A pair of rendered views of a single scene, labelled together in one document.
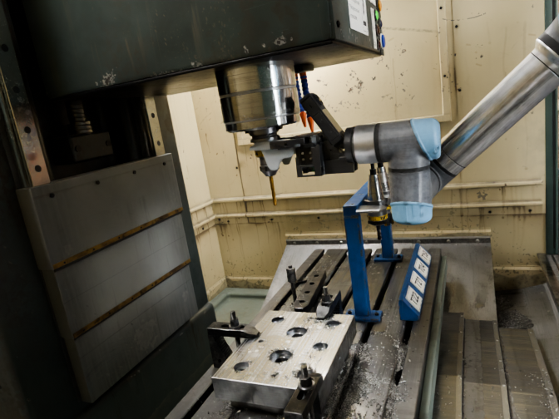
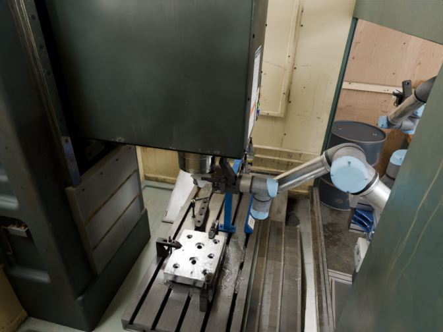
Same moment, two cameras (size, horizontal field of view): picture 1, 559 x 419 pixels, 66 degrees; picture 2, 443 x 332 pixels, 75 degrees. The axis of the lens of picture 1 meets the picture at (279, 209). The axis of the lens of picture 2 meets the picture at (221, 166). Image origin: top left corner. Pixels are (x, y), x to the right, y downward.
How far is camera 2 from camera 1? 61 cm
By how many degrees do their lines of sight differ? 21
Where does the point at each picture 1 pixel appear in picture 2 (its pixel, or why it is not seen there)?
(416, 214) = (262, 216)
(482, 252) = not seen: hidden behind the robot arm
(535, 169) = (317, 147)
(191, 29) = (172, 134)
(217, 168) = not seen: hidden behind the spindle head
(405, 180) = (260, 204)
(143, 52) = (143, 134)
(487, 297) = (282, 208)
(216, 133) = not seen: hidden behind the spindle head
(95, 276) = (99, 219)
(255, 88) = (199, 158)
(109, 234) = (106, 197)
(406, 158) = (262, 196)
